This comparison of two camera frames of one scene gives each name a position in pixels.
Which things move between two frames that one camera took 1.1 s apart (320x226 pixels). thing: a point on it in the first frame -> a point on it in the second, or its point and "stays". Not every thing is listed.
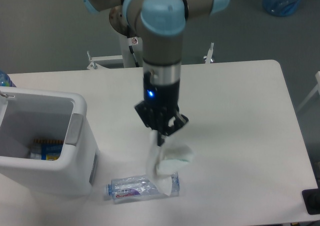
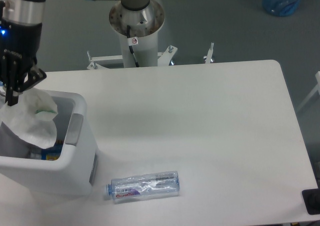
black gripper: x=159 y=99 -> x=19 y=44
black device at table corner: x=311 y=198 stays
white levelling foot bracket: x=209 y=54 stays
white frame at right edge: x=317 y=88 stays
